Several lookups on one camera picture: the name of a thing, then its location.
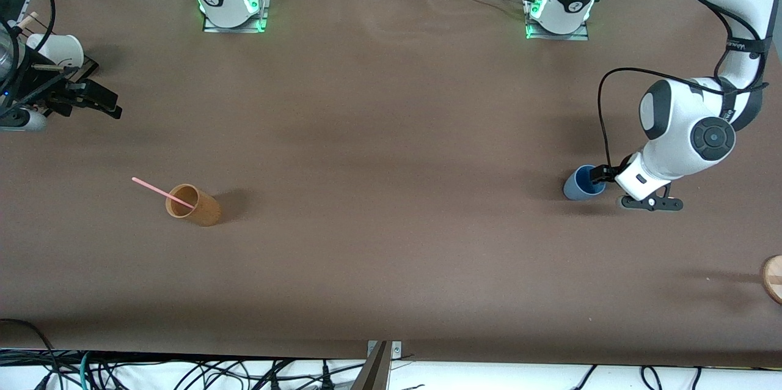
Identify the silver metal bracket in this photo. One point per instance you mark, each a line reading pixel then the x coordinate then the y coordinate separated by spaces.
pixel 397 350

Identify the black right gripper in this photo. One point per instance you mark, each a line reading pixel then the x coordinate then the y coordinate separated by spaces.
pixel 56 96

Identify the brown cup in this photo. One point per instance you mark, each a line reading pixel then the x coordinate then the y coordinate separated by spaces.
pixel 204 209

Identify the brown table cover sheet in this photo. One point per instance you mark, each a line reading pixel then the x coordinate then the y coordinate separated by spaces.
pixel 391 164

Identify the white paper cup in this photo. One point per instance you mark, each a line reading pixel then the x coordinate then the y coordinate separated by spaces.
pixel 61 47

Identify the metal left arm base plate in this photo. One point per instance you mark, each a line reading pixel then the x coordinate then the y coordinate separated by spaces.
pixel 559 36

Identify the blue cup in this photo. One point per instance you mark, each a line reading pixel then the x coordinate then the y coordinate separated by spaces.
pixel 577 188

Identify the short wooden stick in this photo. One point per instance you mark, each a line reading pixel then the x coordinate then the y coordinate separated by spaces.
pixel 28 20

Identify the round wooden disc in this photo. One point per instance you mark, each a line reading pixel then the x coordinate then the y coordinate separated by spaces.
pixel 773 280

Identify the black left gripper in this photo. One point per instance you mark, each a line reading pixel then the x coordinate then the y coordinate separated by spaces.
pixel 613 172

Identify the pink straw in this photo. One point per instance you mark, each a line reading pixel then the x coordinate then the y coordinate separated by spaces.
pixel 153 187

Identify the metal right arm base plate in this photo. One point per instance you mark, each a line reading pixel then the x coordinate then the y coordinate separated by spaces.
pixel 235 28

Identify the dark metal bar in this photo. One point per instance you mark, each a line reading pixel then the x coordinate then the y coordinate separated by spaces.
pixel 372 375

